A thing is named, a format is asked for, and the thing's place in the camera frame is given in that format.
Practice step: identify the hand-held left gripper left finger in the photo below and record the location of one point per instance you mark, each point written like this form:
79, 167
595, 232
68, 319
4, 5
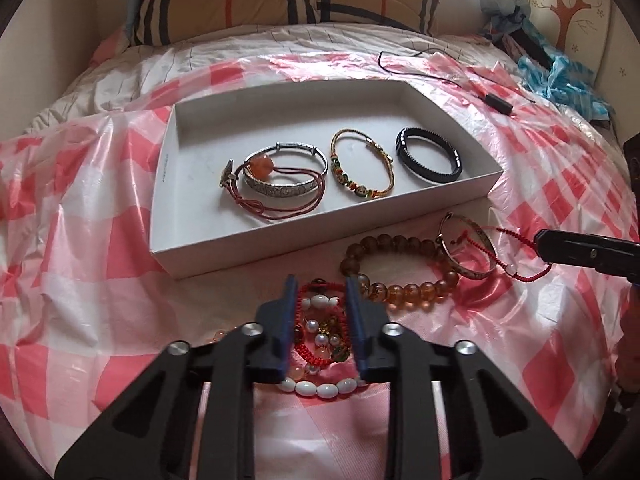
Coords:
285, 325

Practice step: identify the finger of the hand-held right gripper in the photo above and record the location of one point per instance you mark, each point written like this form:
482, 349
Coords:
585, 255

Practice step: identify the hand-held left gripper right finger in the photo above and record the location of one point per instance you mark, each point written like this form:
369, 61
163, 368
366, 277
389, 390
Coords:
357, 325

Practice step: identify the white cardboard box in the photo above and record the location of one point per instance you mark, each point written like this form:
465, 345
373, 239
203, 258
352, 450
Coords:
280, 125

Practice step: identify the silver bangle on sheet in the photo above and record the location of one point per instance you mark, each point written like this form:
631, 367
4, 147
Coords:
465, 269

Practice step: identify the crumpled blue cloth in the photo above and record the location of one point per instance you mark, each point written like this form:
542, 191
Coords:
550, 75

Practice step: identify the dark cloth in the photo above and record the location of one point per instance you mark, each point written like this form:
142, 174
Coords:
530, 42

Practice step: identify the red checked plastic sheet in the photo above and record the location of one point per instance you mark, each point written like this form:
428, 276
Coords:
75, 260

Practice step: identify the tree print panel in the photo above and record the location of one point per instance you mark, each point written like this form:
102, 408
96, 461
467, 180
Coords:
565, 5

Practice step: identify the white quilt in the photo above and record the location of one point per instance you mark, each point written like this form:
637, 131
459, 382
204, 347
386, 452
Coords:
150, 67

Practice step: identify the pink cloth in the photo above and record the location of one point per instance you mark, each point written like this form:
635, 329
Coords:
112, 47

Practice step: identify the plaid pillow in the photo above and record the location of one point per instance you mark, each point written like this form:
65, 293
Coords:
225, 0

